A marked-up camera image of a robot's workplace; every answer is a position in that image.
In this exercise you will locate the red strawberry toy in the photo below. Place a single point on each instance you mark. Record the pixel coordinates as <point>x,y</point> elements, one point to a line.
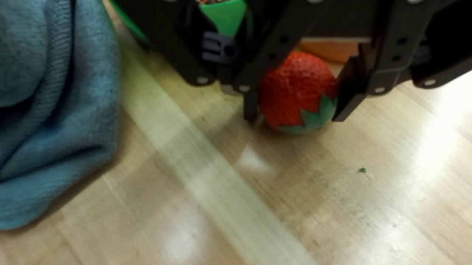
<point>296,93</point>

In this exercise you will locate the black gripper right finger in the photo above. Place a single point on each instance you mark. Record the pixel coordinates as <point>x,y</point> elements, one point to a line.
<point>393,59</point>

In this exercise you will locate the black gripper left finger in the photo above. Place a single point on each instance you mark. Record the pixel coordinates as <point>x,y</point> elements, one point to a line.
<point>275,29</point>

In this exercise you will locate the blue cloth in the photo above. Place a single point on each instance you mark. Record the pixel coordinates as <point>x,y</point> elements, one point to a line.
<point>54,107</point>

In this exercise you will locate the green bowl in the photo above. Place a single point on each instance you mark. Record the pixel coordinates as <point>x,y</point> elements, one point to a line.
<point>227,15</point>

